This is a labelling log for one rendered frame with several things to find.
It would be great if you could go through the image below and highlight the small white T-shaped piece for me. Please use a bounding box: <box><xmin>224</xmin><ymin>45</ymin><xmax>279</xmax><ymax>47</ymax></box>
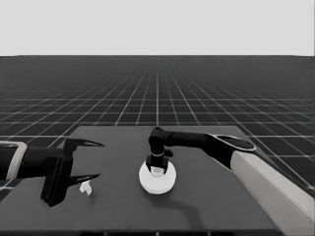
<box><xmin>78</xmin><ymin>181</ymin><xmax>93</xmax><ymax>197</ymax></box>

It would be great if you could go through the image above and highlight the large thick white disc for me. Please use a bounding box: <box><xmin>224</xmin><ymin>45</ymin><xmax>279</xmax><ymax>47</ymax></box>
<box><xmin>138</xmin><ymin>159</ymin><xmax>177</xmax><ymax>196</ymax></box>

